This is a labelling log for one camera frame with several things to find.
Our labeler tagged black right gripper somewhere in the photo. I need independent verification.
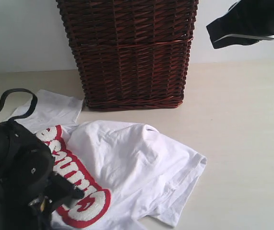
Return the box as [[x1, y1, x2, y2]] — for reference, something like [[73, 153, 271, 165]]
[[206, 0, 274, 49]]

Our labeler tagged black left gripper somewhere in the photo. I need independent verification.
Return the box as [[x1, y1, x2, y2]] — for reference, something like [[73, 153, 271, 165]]
[[0, 174, 84, 230]]

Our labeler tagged dark brown wicker basket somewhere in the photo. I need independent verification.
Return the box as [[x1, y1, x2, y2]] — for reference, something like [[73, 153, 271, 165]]
[[57, 0, 198, 111]]

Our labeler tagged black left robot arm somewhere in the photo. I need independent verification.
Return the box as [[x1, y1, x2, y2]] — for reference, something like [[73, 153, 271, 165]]
[[0, 120, 84, 230]]

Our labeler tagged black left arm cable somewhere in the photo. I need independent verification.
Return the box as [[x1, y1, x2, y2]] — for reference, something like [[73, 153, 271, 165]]
[[0, 88, 38, 120]]

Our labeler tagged white t-shirt red lettering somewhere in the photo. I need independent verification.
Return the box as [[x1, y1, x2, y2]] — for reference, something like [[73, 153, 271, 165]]
[[0, 90, 208, 230]]

